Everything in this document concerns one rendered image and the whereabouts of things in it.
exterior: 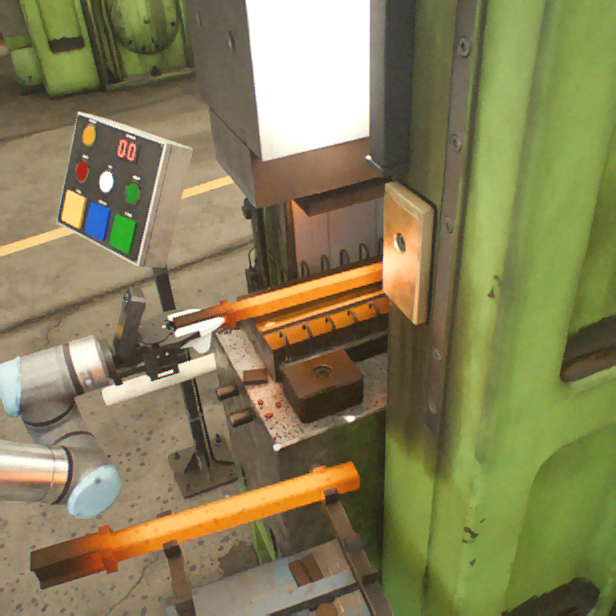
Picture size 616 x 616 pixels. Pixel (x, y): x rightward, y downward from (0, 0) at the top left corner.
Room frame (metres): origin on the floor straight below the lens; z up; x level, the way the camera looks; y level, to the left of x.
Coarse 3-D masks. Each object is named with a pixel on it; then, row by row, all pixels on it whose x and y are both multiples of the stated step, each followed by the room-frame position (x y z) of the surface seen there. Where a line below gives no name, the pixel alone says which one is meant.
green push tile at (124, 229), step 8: (120, 216) 1.32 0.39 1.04; (120, 224) 1.31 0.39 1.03; (128, 224) 1.30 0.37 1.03; (136, 224) 1.29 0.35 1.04; (112, 232) 1.32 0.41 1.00; (120, 232) 1.30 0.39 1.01; (128, 232) 1.29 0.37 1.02; (112, 240) 1.31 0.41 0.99; (120, 240) 1.29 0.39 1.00; (128, 240) 1.28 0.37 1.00; (120, 248) 1.28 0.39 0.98; (128, 248) 1.27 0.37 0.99
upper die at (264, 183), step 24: (216, 120) 1.02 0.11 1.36; (216, 144) 1.04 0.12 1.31; (240, 144) 0.91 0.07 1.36; (336, 144) 0.92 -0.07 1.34; (360, 144) 0.94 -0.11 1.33; (240, 168) 0.93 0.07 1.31; (264, 168) 0.88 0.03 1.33; (288, 168) 0.90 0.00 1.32; (312, 168) 0.91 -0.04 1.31; (336, 168) 0.92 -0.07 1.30; (360, 168) 0.94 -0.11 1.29; (264, 192) 0.88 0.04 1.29; (288, 192) 0.90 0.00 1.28; (312, 192) 0.91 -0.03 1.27
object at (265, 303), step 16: (352, 272) 1.02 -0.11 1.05; (368, 272) 1.02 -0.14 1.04; (288, 288) 0.98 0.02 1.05; (304, 288) 0.98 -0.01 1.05; (320, 288) 0.98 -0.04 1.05; (336, 288) 0.99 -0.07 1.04; (352, 288) 1.00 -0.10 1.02; (224, 304) 0.93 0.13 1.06; (240, 304) 0.94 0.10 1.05; (256, 304) 0.94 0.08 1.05; (272, 304) 0.94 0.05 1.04; (288, 304) 0.95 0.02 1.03; (176, 320) 0.90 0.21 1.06; (192, 320) 0.89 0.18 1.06; (240, 320) 0.92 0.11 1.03
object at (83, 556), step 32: (288, 480) 0.55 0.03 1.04; (320, 480) 0.55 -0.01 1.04; (352, 480) 0.55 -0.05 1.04; (192, 512) 0.51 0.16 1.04; (224, 512) 0.51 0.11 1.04; (256, 512) 0.51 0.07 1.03; (64, 544) 0.47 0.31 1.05; (96, 544) 0.47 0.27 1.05; (128, 544) 0.47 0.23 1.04; (160, 544) 0.48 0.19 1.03; (64, 576) 0.45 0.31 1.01
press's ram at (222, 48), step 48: (192, 0) 1.06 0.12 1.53; (240, 0) 0.85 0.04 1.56; (288, 0) 0.85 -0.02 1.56; (336, 0) 0.87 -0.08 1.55; (192, 48) 1.10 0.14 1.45; (240, 48) 0.87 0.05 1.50; (288, 48) 0.85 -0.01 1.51; (336, 48) 0.87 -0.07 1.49; (240, 96) 0.89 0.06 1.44; (288, 96) 0.85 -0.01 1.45; (336, 96) 0.87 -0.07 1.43; (288, 144) 0.84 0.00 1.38
